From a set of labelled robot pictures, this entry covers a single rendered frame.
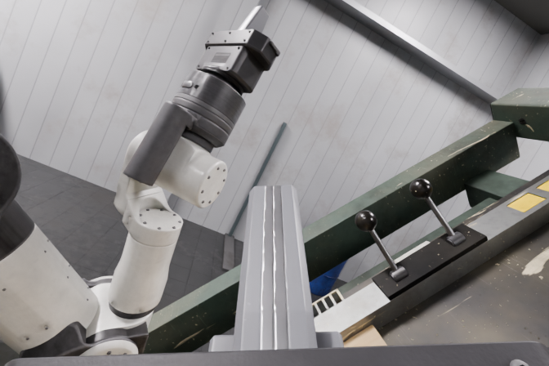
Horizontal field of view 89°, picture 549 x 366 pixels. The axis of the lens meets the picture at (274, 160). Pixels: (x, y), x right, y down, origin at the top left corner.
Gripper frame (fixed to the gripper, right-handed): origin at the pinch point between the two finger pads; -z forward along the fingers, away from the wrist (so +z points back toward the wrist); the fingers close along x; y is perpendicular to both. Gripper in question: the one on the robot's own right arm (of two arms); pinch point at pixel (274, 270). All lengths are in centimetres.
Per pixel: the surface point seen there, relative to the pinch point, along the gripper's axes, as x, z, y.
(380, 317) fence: -16.0, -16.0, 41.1
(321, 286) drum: -43, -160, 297
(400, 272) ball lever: -20.3, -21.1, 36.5
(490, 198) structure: -51, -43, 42
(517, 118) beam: -63, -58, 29
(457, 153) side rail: -47, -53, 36
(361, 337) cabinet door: -12.4, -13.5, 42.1
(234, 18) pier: 40, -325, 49
